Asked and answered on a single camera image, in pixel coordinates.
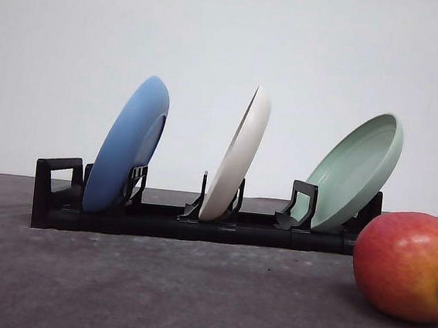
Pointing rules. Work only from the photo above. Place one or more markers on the green plate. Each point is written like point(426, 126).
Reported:
point(352, 171)

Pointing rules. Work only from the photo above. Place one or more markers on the red yellow pomegranate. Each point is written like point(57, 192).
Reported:
point(396, 262)

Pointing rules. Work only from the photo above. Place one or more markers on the black plastic dish rack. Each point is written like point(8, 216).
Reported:
point(61, 188)

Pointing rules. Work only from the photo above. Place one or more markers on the white plate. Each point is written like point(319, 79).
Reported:
point(238, 158)

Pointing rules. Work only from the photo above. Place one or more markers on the blue plate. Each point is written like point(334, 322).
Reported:
point(128, 143)

